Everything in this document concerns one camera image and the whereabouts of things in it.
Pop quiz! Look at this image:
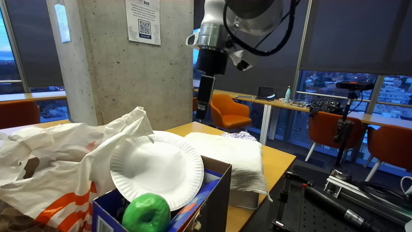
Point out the camera on tripod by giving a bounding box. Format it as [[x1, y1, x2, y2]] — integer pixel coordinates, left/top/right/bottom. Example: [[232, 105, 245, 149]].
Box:
[[330, 81, 375, 181]]

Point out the wooden window counter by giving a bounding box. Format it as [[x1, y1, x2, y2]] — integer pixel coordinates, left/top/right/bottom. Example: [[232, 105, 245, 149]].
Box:
[[0, 91, 67, 102]]

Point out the black cylindrical tool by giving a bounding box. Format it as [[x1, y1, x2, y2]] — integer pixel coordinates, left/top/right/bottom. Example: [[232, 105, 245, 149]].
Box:
[[301, 183, 371, 230]]

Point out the grey roller blind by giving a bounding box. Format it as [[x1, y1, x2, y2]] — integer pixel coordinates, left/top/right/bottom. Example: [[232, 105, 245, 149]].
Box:
[[299, 0, 412, 77], [4, 0, 64, 88]]

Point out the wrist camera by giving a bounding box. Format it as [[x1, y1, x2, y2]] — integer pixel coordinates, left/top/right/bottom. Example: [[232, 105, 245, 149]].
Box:
[[229, 49, 258, 72]]

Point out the white poster with code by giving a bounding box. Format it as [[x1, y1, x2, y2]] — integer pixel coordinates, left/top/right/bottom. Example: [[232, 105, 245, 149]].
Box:
[[125, 0, 161, 46]]

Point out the narrow white sign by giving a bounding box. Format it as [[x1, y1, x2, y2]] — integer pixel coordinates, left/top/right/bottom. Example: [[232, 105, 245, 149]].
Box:
[[54, 3, 71, 44]]

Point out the blue cardboard box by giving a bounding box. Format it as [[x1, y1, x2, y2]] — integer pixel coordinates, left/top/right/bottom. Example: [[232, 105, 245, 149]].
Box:
[[92, 156, 232, 232]]

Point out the laptop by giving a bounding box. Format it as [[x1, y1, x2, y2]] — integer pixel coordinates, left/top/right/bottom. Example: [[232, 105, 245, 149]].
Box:
[[256, 86, 276, 101]]

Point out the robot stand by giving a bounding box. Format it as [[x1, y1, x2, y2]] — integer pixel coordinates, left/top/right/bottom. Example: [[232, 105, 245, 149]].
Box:
[[271, 171, 412, 232]]

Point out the white orange plastic bag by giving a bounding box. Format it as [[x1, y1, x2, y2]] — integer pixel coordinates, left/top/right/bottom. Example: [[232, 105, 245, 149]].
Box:
[[0, 107, 154, 232]]

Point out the white cable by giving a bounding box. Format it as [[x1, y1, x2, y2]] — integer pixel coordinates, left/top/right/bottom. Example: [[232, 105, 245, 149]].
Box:
[[400, 176, 412, 196]]

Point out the black bag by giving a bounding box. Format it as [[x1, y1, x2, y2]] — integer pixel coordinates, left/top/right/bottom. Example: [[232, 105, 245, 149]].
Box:
[[309, 98, 342, 115]]

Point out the crumpled purple white wrapper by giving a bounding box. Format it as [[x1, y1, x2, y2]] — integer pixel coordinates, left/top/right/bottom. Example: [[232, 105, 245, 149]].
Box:
[[221, 130, 258, 141]]

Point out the white paper plate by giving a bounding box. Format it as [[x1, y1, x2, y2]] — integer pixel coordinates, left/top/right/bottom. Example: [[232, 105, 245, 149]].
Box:
[[110, 130, 205, 211]]

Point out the green toy doughnut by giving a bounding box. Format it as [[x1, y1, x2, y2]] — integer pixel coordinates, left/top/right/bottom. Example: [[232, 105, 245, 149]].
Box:
[[122, 193, 171, 232]]

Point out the long wooden counter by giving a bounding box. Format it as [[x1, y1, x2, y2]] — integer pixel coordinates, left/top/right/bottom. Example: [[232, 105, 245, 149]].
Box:
[[193, 88, 412, 145]]

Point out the bundle of black cables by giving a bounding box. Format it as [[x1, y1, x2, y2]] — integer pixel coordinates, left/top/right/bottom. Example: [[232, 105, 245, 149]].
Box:
[[352, 180, 412, 208]]

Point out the aluminium rail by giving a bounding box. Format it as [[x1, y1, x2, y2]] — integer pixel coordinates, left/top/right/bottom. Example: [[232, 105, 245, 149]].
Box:
[[324, 176, 412, 226]]

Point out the silver foil tray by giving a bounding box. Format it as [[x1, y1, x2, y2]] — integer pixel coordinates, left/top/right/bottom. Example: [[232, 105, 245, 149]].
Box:
[[228, 189, 260, 210]]

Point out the white folded towel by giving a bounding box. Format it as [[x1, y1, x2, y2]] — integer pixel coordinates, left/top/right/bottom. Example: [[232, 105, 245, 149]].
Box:
[[184, 132, 273, 202]]

